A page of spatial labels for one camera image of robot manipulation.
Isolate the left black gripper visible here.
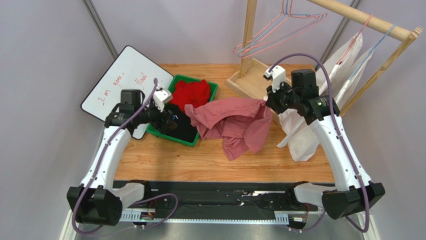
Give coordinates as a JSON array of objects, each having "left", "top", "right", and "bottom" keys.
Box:
[{"left": 135, "top": 97, "right": 178, "bottom": 135}]

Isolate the pink t shirt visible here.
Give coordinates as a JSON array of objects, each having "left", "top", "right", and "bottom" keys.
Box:
[{"left": 184, "top": 97, "right": 272, "bottom": 161}]

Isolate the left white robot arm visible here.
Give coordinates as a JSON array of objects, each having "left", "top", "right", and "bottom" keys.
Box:
[{"left": 66, "top": 87, "right": 177, "bottom": 226}]

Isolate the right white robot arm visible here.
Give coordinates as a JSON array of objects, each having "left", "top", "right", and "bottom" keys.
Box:
[{"left": 263, "top": 66, "right": 386, "bottom": 220}]

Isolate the black t shirt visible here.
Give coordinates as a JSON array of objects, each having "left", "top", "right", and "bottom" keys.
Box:
[{"left": 165, "top": 104, "right": 198, "bottom": 143}]

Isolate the white shirt on pink hanger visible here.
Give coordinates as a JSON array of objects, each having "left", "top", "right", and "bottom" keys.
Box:
[{"left": 277, "top": 34, "right": 365, "bottom": 150}]

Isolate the red t shirt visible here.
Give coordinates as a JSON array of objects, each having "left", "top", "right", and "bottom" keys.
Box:
[{"left": 169, "top": 79, "right": 211, "bottom": 112}]

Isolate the white shirt on blue hanger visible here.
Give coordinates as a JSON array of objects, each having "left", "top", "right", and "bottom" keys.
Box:
[{"left": 288, "top": 58, "right": 371, "bottom": 162}]

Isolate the pink hanger holding shirt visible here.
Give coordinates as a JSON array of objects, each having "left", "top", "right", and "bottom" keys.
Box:
[{"left": 336, "top": 14, "right": 373, "bottom": 65}]

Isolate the blue hanger holding shirt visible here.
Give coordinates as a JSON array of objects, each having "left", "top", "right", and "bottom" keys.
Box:
[{"left": 348, "top": 23, "right": 397, "bottom": 82}]

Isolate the wooden clothes rack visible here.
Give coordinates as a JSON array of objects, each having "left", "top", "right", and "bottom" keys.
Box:
[{"left": 226, "top": 0, "right": 423, "bottom": 115}]

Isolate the white whiteboard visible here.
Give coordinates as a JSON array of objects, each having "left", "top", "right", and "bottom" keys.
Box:
[{"left": 80, "top": 45, "right": 174, "bottom": 122}]

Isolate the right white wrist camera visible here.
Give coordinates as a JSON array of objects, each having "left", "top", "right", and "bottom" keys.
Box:
[{"left": 263, "top": 65, "right": 287, "bottom": 93}]

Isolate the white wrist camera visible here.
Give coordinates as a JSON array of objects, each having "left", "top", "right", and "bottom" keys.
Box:
[
  {"left": 152, "top": 86, "right": 173, "bottom": 112},
  {"left": 263, "top": 65, "right": 287, "bottom": 93}
]

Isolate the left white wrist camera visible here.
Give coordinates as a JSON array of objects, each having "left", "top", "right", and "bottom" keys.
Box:
[{"left": 152, "top": 86, "right": 173, "bottom": 112}]

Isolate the pink wire hanger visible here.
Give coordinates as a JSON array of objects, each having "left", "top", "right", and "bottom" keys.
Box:
[{"left": 232, "top": 0, "right": 328, "bottom": 60}]

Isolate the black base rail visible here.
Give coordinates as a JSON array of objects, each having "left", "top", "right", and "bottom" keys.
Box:
[{"left": 120, "top": 181, "right": 326, "bottom": 230}]

